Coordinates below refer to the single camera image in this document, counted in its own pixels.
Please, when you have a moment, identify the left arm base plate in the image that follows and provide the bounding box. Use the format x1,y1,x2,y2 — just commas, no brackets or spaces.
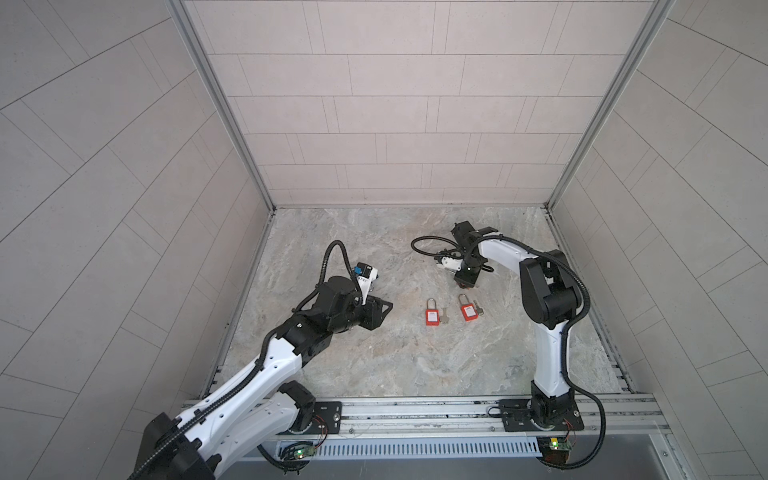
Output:
281,401,343,435

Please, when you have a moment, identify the right green circuit board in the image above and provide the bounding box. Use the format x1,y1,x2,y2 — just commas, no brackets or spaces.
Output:
537,437,573,466

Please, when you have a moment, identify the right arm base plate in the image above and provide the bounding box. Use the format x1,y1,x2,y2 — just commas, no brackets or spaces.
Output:
497,396,584,435

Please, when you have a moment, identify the red padlock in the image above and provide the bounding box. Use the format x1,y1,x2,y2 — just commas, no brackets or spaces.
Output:
425,298,448,327
458,294,484,322

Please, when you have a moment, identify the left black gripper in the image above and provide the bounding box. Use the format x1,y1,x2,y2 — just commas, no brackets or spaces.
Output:
324,293,394,336

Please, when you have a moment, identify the left green circuit board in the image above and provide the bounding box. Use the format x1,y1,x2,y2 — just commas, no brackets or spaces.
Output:
280,441,317,463

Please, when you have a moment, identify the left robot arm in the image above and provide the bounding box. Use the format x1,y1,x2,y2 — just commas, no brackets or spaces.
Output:
130,240,393,479

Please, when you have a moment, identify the white slotted cable duct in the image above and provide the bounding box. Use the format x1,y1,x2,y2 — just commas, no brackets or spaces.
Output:
297,437,542,461

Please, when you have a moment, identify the aluminium mounting rail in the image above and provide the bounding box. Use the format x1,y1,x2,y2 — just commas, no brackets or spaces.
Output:
222,394,670,442

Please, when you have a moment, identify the green circuit board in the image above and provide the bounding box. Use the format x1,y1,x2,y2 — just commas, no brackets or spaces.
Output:
280,441,317,463
537,437,573,466

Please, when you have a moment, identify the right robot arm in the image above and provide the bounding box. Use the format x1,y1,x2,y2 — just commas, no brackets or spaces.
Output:
411,221,607,471

